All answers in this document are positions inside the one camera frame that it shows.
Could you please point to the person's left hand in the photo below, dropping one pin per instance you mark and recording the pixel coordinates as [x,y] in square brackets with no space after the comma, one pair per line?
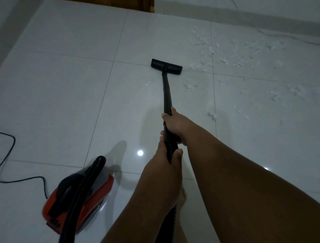
[162,180]

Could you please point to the person's right hand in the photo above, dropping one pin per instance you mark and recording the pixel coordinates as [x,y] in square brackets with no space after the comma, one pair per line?
[180,125]

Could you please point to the black vacuum wand with nozzle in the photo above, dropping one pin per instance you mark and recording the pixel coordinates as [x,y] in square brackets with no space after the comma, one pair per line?
[167,95]

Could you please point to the white paper scraps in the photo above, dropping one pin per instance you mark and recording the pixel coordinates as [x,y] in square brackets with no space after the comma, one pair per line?
[212,115]

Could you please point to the red vacuum cleaner body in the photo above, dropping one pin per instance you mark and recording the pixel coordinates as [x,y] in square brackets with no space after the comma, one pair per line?
[100,194]

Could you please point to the person's right forearm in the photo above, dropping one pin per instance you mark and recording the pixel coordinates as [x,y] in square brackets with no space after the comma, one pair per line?
[250,195]

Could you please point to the person's right foot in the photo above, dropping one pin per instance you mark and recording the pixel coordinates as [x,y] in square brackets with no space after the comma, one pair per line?
[182,197]

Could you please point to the brown wooden door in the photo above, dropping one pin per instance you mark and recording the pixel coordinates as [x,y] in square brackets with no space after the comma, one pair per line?
[125,3]

